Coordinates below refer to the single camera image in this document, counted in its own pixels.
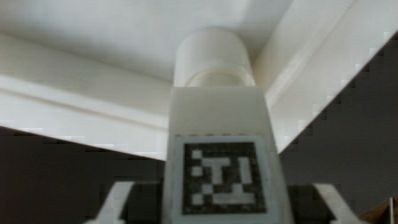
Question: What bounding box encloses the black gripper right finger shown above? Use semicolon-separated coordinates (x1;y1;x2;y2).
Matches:
289;183;369;224

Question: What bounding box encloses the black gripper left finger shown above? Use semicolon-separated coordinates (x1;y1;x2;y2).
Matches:
84;181;163;224

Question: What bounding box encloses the white table leg with tag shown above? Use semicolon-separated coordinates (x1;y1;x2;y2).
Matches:
163;28;294;224

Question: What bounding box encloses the white square tabletop panel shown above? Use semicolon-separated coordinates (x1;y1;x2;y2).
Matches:
0;0;398;159

